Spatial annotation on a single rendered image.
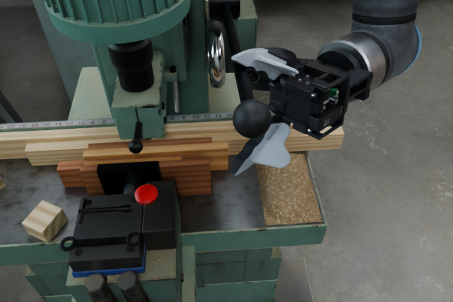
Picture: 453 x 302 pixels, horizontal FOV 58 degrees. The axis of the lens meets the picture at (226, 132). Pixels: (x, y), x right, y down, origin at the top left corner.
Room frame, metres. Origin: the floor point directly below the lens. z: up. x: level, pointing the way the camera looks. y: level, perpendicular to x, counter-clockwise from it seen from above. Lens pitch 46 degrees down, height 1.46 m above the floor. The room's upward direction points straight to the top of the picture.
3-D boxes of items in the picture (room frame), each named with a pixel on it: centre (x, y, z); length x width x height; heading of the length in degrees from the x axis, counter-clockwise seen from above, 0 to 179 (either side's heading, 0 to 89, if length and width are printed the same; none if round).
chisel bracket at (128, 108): (0.50, 0.13, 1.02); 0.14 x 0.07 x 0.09; 4
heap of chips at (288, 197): (0.41, -0.10, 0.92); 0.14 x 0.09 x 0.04; 4
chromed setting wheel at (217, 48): (0.62, 0.02, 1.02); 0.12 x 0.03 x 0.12; 4
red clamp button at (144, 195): (0.31, 0.10, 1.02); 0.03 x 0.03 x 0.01
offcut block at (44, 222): (0.33, 0.28, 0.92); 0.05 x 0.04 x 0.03; 156
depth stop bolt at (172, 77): (0.54, 0.09, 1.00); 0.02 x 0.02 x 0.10; 4
